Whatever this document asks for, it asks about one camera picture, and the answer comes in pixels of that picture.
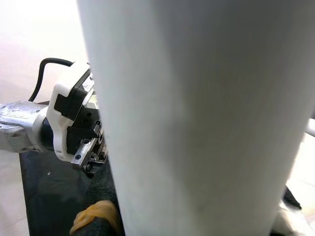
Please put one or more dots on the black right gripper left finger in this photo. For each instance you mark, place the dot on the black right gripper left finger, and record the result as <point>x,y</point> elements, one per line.
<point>103,186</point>

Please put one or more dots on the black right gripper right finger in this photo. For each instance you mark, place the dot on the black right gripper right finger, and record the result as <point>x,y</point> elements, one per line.
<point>289,196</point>

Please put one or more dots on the white plastic table leg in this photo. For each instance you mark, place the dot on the white plastic table leg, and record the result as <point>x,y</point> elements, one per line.
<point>197,110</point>

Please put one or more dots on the yellow rubber band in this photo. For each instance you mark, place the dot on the yellow rubber band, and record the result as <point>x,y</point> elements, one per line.
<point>98,209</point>

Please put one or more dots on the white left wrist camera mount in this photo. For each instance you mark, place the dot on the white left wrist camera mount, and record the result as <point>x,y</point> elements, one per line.
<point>60,89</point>

